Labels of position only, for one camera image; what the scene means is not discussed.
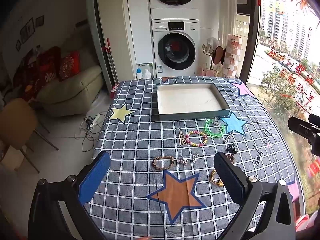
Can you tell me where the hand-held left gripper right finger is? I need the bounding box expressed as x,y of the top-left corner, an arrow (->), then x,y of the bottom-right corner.
214,152 -> 297,240

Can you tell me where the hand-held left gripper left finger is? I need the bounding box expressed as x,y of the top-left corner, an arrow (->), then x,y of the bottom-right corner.
27,151 -> 111,240

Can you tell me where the green translucent plastic bangle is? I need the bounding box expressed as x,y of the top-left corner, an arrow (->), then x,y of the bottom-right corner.
205,118 -> 226,138

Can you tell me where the pink yellow beaded bracelet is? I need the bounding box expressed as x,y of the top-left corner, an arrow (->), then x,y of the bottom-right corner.
186,129 -> 208,147

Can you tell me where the brown braided bracelet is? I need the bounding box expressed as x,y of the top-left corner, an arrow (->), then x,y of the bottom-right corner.
152,156 -> 175,171

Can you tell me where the shallow teal cardboard tray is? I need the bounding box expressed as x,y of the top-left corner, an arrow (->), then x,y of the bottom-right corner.
157,82 -> 231,122

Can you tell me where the white power strip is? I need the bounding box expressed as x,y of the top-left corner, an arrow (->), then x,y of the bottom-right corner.
86,114 -> 101,125

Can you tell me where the grey checked star tablecloth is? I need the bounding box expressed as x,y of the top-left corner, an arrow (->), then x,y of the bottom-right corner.
84,76 -> 300,240

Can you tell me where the beige leather sofa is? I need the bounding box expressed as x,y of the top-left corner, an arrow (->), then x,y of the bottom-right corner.
37,27 -> 104,117

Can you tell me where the pink plastic item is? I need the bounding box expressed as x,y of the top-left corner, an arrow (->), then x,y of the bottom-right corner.
295,214 -> 320,230

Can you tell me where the tan chair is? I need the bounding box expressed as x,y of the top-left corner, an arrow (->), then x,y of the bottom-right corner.
0,98 -> 59,173

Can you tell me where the pink checked tall box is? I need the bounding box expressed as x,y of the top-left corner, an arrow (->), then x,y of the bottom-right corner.
222,34 -> 242,78

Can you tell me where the red patterned cushion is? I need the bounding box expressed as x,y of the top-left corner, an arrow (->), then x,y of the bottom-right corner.
59,51 -> 80,82

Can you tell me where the dark red cushion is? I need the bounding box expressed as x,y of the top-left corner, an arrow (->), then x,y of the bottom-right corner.
34,46 -> 62,93

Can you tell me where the white washing machine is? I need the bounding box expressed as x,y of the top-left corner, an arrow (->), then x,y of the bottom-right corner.
151,19 -> 202,78

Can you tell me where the yellow cord bracelet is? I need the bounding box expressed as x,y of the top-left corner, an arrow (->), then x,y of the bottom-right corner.
209,169 -> 224,187

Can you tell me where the black cable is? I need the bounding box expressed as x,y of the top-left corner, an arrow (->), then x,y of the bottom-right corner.
75,116 -> 102,153

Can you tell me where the red handled mop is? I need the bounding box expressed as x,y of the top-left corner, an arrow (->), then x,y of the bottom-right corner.
101,38 -> 120,98

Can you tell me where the metal wire rack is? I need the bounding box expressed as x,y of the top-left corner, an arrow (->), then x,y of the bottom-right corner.
202,37 -> 225,77

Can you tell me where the large black picture frame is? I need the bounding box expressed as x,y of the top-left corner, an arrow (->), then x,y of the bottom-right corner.
20,17 -> 34,43

